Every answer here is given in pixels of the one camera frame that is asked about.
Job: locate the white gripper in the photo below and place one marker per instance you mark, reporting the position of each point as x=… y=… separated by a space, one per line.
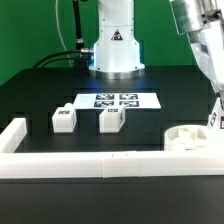
x=208 y=49

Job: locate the white round stool seat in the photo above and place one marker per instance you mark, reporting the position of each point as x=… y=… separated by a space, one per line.
x=192 y=137

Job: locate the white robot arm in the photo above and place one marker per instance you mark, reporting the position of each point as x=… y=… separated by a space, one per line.
x=116 y=53

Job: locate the white fiducial marker sheet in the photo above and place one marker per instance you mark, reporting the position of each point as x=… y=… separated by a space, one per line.
x=129 y=100

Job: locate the white U-shaped obstacle fence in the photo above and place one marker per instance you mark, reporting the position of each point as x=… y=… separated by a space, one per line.
x=14 y=165

